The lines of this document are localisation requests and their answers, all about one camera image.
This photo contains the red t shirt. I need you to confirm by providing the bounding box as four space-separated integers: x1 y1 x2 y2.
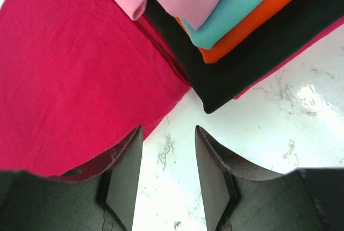
1 0 190 177

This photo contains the orange folded t shirt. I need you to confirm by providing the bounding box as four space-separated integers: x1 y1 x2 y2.
174 0 319 64

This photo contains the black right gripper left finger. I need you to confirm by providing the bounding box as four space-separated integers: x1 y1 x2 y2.
1 126 143 230

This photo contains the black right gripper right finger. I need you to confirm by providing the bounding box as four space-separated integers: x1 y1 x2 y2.
195 126 343 230

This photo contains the teal folded t shirt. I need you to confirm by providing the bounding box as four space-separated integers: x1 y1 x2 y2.
181 0 263 50

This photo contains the black folded t shirt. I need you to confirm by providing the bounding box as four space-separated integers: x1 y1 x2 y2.
145 0 343 113

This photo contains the magenta folded t shirt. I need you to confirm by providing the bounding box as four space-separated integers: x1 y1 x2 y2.
233 17 344 99

